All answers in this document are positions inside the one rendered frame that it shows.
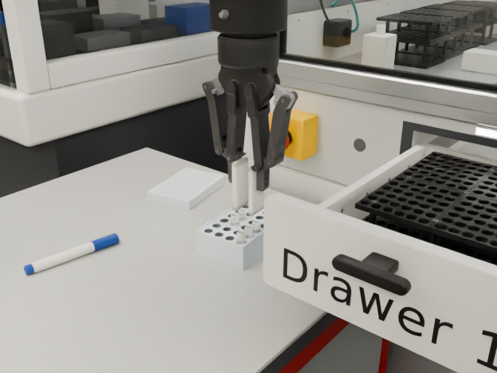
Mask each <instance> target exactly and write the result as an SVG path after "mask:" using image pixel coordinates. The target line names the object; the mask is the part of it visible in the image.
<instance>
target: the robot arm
mask: <svg viewBox="0 0 497 373"><path fill-rule="evenodd" d="M287 12H288V0H209V15H210V28H211V29H212V30H213V31H216V32H219V33H221V34H219V36H218V37H217V56H218V62H219V64H220V65H221V68H220V72H219V73H218V78H216V79H213V80H211V81H207V82H204V83H203V85H202V88H203V91H204V93H205V95H206V97H207V100H208V104H209V114H210V119H211V126H212V135H213V141H214V151H215V152H216V154H217V155H222V156H224V157H225V158H226V160H227V161H228V180H229V183H232V209H233V210H234V211H237V210H239V209H240V208H242V207H244V206H245V205H246V204H248V214H249V215H250V216H253V215H255V214H257V213H258V212H259V211H261V210H262V209H264V200H265V190H266V189H268V187H269V174H270V168H272V167H275V166H276V165H278V164H279V163H281V162H283V159H284V155H285V146H286V141H287V136H288V128H289V122H290V117H291V110H292V108H293V106H294V105H295V103H296V101H297V99H298V95H297V93H296V92H294V91H292V92H289V91H287V90H286V89H285V88H284V87H282V86H281V85H280V78H279V76H278V74H277V66H278V63H279V54H280V37H279V36H278V35H277V34H276V33H278V32H281V31H284V30H285V29H286V28H287ZM224 91H225V92H224ZM225 93H226V94H225ZM226 95H227V96H228V98H227V102H226ZM273 95H274V97H275V99H274V105H276V106H275V108H274V111H273V116H272V121H271V131H270V130H269V119H268V114H269V113H270V100H271V98H272V97H273ZM246 115H248V117H249V118H250V122H251V139H252V148H253V157H254V165H252V166H250V167H249V158H248V157H245V156H244V155H245V154H246V152H244V151H243V150H244V141H245V131H246ZM243 156H244V157H243ZM241 157H243V158H241Z"/></svg>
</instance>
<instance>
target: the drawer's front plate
mask: <svg viewBox="0 0 497 373"><path fill-rule="evenodd" d="M284 248H286V249H289V250H291V251H293V252H296V253H297V254H298V255H300V256H301V257H302V258H303V259H304V260H305V262H306V265H307V277H306V279H305V280H304V281H303V282H301V283H298V282H294V281H292V280H289V279H287V278H284V277H283V257H284ZM372 252H377V253H379V254H381V255H385V256H387V257H389V258H393V259H395V260H398V262H399V266H398V270H397V272H395V273H394V274H395V275H399V276H401V277H404V278H407V279H408V280H409V281H410V283H411V289H410V291H409V292H408V293H407V294H406V295H404V296H399V295H396V294H394V293H392V292H389V291H387V290H384V289H381V288H379V287H378V286H374V285H372V284H370V283H367V282H364V281H363V280H360V279H357V278H354V277H352V276H350V275H347V274H345V273H343V272H340V271H337V270H335V268H333V266H332V260H333V258H334V257H336V256H337V255H339V254H344V255H347V256H349V257H351V258H354V259H357V260H359V261H362V260H363V259H364V258H366V257H367V256H368V255H369V254H371V253H372ZM314 268H316V269H318V270H319V272H321V271H324V272H327V273H328V277H327V276H325V275H320V276H319V277H318V286H317V292H316V291H314ZM287 275H288V276H290V277H293V278H301V277H302V263H301V261H300V259H299V258H297V257H296V256H294V255H291V254H289V253H288V268H287ZM334 277H338V278H342V279H344V280H346V281H347V282H348V283H349V284H350V286H351V303H350V306H348V305H346V301H345V302H344V303H340V302H338V301H336V300H334V299H333V298H332V296H331V288H332V287H333V286H339V287H341V288H343V289H347V286H346V285H345V284H344V283H343V282H340V281H338V280H333V279H334ZM263 279H264V281H265V282H266V283H267V284H268V285H269V286H273V287H274V288H276V289H279V290H280V291H283V292H285V293H287V294H289V295H292V296H294V297H296V298H298V299H300V300H303V301H305V302H306V303H309V304H311V305H313V306H315V307H317V308H319V309H322V310H324V311H326V312H328V313H331V314H333V315H335V316H337V317H340V318H342V319H343V320H346V321H348V322H350V323H352V324H354V325H356V326H359V327H361V328H363V329H365V330H367V331H369V332H372V333H374V334H375V335H378V336H380V337H383V338H384V339H386V340H389V341H391V342H393V343H395V344H398V345H400V346H402V347H404V348H406V349H409V350H411V351H412V352H415V353H417V354H420V355H421V356H423V357H426V358H428V359H430V360H432V361H434V362H437V363H439V364H441V365H443V366H446V367H448V368H449V369H452V370H453V371H456V372H458V373H497V371H495V370H492V369H490V368H488V367H486V366H483V365H481V364H479V363H477V359H480V360H483V361H485V362H487V359H488V356H489V352H490V346H491V343H492V339H493V337H490V336H486V335H483V334H482V331H483V330H485V331H489V332H494V333H496V334H497V266H496V265H494V264H491V263H488V262H485V261H481V260H479V259H476V258H472V257H470V256H467V255H463V254H461V253H458V252H454V251H452V250H449V249H445V248H443V247H440V246H437V245H434V244H431V243H428V242H425V241H421V240H419V239H416V238H412V237H410V236H407V235H403V234H401V233H398V232H394V231H392V230H389V229H386V228H383V227H380V226H377V225H374V224H370V223H368V222H365V221H361V220H359V219H356V218H352V217H350V216H347V215H343V214H341V213H338V212H335V211H332V210H329V209H326V208H323V207H321V206H317V205H314V204H310V203H308V202H305V201H301V200H299V199H296V198H292V197H290V196H288V195H284V194H282V193H278V192H276V193H274V194H273V195H270V196H268V197H267V198H266V199H265V200H264V234H263ZM360 286H361V287H362V288H364V293H365V302H366V306H367V307H368V304H369V302H370V300H371V297H372V295H373V293H374V292H375V293H377V294H379V300H380V306H381V310H382V313H383V312H384V309H385V307H386V305H387V303H388V301H389V299H391V300H393V303H392V306H391V308H390V310H389V312H388V314H387V316H386V318H385V321H382V320H380V319H379V316H378V311H377V305H376V299H375V301H374V302H373V305H372V307H371V310H370V311H369V314H366V313H364V312H363V309H362V300H361V295H360V290H359V287H360ZM404 307H412V308H414V309H417V310H418V311H419V312H421V314H422V315H423V317H424V319H425V326H424V327H422V326H419V325H417V324H415V323H412V322H410V321H408V320H405V319H403V322H404V324H405V326H406V327H407V328H408V329H410V330H412V331H414V332H422V336H421V337H419V336H415V335H412V334H410V333H408V332H406V331H405V330H404V329H403V328H402V327H401V326H400V324H399V319H398V317H399V312H400V310H401V309H402V308H404ZM435 318H438V319H440V323H442V322H448V323H452V324H453V329H451V328H450V327H448V326H441V327H440V328H439V333H438V337H437V341H436V344H434V343H431V340H432V336H433V327H434V323H435Z"/></svg>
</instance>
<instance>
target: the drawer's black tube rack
mask: <svg viewBox="0 0 497 373"><path fill-rule="evenodd" d="M364 198H365V199H368V200H370V201H372V202H374V203H376V202H377V203H380V204H384V205H387V206H391V207H394V208H397V209H400V210H404V211H406V212H410V213H413V214H416V215H420V216H423V217H426V218H429V219H433V223H434V222H435V221H439V222H442V223H445V224H449V225H452V226H456V227H458V228H462V229H466V230H468V231H471V232H475V233H478V234H481V235H485V236H487V237H491V238H495V239H497V166H494V165H491V164H485V163H482V162H478V161H472V160H469V159H466V158H460V157H456V156H452V155H447V154H444V153H440V152H434V151H433V152H432V153H431V154H429V155H427V156H426V157H424V158H423V159H422V160H420V161H418V162H417V163H415V164H414V165H413V166H411V167H409V168H408V169H406V170H405V171H404V172H402V173H400V174H399V175H397V176H396V177H395V178H393V179H391V180H390V181H389V182H387V183H385V184H383V185H382V186H381V187H379V188H378V189H376V190H374V191H373V192H372V193H370V194H369V195H367V196H365V197H364ZM361 221H365V222H368V223H370V224H374V225H377V226H380V227H383V228H386V229H389V230H392V231H394V232H398V233H401V234H403V235H407V236H410V237H412V238H416V239H419V240H421V241H425V242H428V243H431V244H434V245H437V246H440V247H443V248H445V249H449V250H452V251H454V252H458V253H461V254H463V255H467V256H470V257H472V258H476V259H479V260H481V261H485V262H488V263H491V264H494V265H496V266H497V254H496V253H493V252H488V251H486V250H483V249H480V248H477V247H474V246H471V245H468V244H465V243H461V242H458V241H455V240H452V239H449V238H446V237H442V236H440V235H436V234H433V233H431V232H427V231H424V230H422V229H417V228H415V227H412V226H408V225H406V224H402V223H400V222H396V221H392V220H390V219H387V218H383V217H381V216H378V215H374V214H371V213H370V214H369V215H368V216H366V217H365V218H363V219H362V220H361ZM433 223H432V224H433ZM432 224H430V225H432ZM430 225H429V226H430Z"/></svg>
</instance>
